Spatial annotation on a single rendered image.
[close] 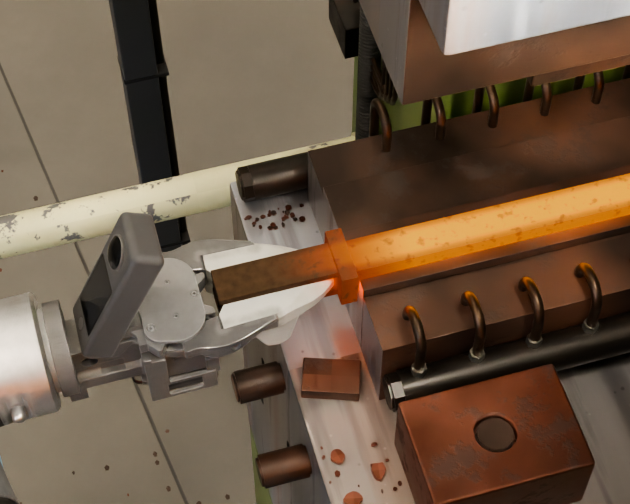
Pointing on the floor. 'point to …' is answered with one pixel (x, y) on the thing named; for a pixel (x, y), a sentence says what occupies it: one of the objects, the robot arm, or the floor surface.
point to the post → (144, 100)
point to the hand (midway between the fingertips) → (313, 270)
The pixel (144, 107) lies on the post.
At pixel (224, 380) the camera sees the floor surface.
